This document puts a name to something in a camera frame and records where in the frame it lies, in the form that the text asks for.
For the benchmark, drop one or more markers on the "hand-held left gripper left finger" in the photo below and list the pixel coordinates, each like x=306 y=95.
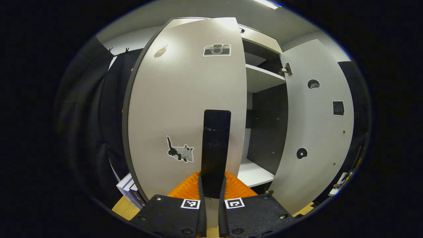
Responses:
x=168 y=215

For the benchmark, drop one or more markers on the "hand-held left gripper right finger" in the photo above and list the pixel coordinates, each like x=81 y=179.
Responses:
x=257 y=215

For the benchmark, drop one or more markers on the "beige cabinet door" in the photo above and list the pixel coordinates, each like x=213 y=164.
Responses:
x=178 y=99
x=314 y=132

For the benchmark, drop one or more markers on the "metal door hinge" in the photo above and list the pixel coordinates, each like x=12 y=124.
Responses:
x=286 y=69

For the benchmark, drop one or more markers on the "dark blue book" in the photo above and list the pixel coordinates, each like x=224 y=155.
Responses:
x=137 y=198

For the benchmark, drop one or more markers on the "blue and white book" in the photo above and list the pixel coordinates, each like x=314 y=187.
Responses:
x=129 y=191

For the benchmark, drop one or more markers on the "blue yellow small object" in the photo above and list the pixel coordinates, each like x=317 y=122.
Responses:
x=338 y=185

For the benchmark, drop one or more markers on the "black backdrop cloth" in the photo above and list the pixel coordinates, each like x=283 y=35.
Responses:
x=86 y=115

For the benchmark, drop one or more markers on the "large ceiling light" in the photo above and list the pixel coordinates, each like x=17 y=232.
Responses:
x=267 y=4

